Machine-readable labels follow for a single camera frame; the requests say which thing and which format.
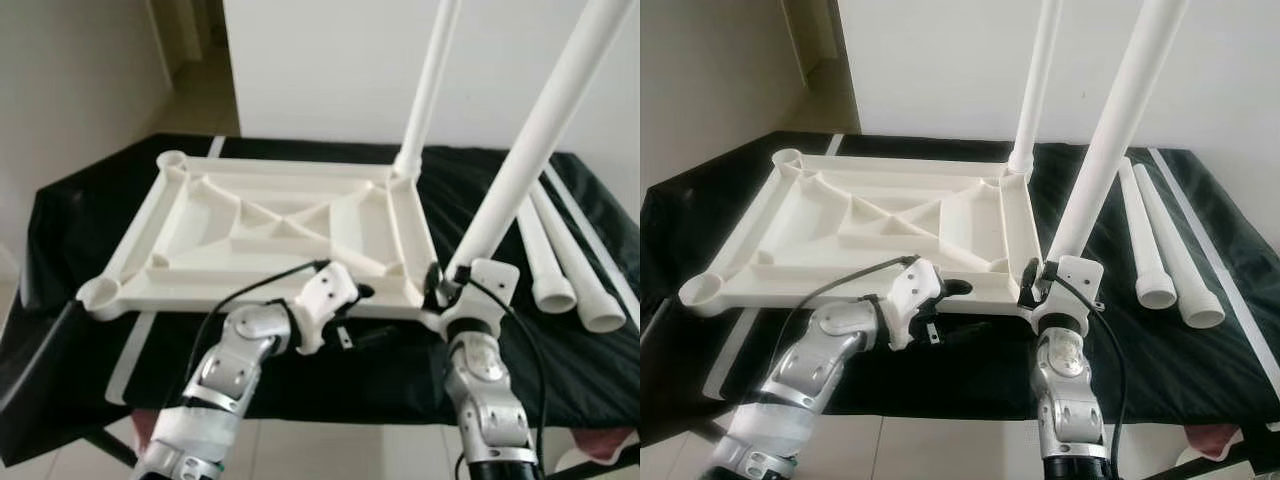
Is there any white plastic table top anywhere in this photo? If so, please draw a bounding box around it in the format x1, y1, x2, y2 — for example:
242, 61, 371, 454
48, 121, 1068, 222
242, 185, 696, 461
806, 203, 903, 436
678, 147, 1066, 321
77, 150, 471, 336

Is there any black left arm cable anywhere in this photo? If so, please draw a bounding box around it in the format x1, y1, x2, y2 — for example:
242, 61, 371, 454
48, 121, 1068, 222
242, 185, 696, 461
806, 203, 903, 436
790, 255, 916, 331
183, 258, 331, 411

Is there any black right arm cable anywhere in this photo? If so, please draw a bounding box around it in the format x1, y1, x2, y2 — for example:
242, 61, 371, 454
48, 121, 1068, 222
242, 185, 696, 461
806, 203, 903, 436
1055, 272, 1131, 461
465, 278, 548, 471

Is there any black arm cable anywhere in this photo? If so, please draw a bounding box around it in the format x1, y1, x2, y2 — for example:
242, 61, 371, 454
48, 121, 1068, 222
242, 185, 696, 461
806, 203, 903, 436
1055, 272, 1131, 461
790, 255, 916, 331
183, 258, 331, 411
465, 278, 548, 471

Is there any white plastic table leg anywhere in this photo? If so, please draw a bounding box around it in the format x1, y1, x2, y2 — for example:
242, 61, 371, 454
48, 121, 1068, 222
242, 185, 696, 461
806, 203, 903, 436
393, 0, 463, 183
1133, 163, 1226, 329
1045, 0, 1189, 271
1007, 0, 1063, 179
515, 190, 579, 314
530, 172, 628, 334
1117, 155, 1178, 309
445, 0, 633, 286

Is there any black metal stand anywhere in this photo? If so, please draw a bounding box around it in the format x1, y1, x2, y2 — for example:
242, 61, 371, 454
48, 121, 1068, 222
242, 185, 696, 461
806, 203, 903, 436
1170, 430, 1280, 479
560, 445, 641, 479

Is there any pink fabric item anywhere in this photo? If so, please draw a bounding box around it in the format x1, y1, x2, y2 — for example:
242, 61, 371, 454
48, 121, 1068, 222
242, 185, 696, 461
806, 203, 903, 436
1180, 425, 1241, 461
575, 430, 636, 461

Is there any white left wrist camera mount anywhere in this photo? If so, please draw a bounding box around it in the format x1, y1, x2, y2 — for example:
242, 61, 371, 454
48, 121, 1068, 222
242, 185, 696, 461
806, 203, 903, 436
880, 260, 943, 351
290, 262, 359, 353

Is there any black table cloth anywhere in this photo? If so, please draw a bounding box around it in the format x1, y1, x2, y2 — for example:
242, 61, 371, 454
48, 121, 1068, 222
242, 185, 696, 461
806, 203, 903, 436
640, 130, 1280, 446
0, 133, 641, 466

